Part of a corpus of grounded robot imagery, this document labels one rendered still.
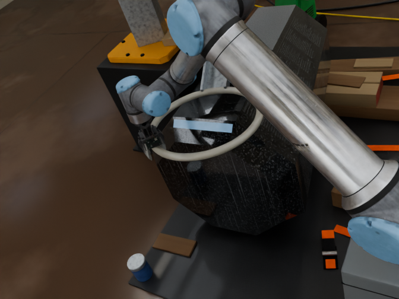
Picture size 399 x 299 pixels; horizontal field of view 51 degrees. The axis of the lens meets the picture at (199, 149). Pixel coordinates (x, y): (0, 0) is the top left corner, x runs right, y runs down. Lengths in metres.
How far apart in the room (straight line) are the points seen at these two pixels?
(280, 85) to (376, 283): 0.60
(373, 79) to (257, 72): 2.09
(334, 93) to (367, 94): 0.20
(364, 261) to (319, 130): 0.47
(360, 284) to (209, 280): 1.17
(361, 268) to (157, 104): 0.79
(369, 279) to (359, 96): 1.77
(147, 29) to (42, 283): 1.67
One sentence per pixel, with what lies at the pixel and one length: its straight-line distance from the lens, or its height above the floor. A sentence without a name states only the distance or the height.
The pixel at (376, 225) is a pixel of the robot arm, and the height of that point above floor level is 1.17.
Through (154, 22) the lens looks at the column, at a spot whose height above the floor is 0.91.
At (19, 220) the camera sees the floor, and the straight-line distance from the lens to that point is 3.31.
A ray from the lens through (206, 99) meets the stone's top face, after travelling 2.00.
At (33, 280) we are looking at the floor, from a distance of 2.86.
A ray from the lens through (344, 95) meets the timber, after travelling 2.85.
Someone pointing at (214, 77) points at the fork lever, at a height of 0.89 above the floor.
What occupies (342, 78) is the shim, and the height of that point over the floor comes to 0.22.
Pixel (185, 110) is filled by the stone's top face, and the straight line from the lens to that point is 1.98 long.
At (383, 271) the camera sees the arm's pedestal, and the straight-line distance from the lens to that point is 1.23.
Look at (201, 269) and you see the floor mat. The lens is 2.34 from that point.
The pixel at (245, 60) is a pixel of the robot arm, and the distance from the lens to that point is 0.89.
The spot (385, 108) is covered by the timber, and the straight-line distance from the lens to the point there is 2.85.
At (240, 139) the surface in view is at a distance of 1.55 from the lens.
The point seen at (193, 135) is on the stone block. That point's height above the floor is 0.75.
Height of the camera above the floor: 1.90
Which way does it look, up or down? 39 degrees down
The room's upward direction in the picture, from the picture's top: 22 degrees counter-clockwise
